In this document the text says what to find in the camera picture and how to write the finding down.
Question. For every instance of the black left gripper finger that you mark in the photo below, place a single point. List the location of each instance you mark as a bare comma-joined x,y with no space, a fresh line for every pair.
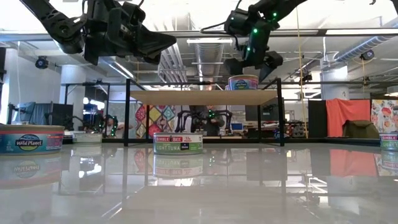
130,34
154,56

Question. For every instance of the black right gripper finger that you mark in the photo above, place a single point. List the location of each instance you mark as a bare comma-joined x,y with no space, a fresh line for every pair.
234,67
271,62

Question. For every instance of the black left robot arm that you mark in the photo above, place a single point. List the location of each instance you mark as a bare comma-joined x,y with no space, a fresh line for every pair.
56,25

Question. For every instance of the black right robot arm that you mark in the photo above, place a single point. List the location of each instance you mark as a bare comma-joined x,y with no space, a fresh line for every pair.
280,7

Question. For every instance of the background black robot arm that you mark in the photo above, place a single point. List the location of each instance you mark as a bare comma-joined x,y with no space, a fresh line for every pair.
227,119
107,124
183,121

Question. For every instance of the white ceiling light fixture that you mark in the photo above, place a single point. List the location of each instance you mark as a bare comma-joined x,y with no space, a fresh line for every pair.
210,41

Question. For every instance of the colourful patchwork quilt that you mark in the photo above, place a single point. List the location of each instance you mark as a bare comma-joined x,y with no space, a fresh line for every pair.
155,115

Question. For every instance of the small blue screen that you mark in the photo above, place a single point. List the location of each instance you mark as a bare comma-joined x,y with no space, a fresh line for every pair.
237,126

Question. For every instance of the white round column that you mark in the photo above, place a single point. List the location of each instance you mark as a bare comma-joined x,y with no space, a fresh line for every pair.
334,84
73,93

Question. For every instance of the black panel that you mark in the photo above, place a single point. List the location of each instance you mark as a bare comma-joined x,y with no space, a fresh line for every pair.
317,118

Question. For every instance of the orange cloth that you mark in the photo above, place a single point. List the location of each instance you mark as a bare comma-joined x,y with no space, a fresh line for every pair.
348,112

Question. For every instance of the grey-blue cloth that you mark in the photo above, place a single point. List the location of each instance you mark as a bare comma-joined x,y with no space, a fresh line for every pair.
31,113

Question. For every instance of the floral cloth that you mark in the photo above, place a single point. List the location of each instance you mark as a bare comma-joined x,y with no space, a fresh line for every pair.
385,115

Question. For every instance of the white glossy table sheet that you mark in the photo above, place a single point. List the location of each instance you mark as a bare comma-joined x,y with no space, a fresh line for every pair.
217,193

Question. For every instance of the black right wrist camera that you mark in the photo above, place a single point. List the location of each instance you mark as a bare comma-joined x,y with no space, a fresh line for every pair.
237,21

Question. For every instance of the silver ribbed air duct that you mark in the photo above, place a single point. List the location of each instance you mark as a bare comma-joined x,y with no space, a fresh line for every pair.
209,56

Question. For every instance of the wooden shelf with black frame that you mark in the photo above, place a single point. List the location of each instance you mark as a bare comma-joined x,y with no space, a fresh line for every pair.
202,97

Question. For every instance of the grey overhead frame beam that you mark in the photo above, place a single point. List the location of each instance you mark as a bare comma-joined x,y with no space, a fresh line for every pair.
192,33

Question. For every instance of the black ceiling-mounted camera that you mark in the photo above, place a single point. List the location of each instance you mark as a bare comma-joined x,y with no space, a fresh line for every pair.
41,62
367,55

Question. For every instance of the black background station frame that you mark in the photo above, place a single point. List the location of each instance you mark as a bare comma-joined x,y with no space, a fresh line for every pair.
108,99
342,82

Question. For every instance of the black aluminium table frame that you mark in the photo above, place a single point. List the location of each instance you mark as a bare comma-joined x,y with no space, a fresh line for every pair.
311,140

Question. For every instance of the large silver air duct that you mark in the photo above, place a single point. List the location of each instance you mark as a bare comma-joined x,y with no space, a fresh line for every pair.
360,46

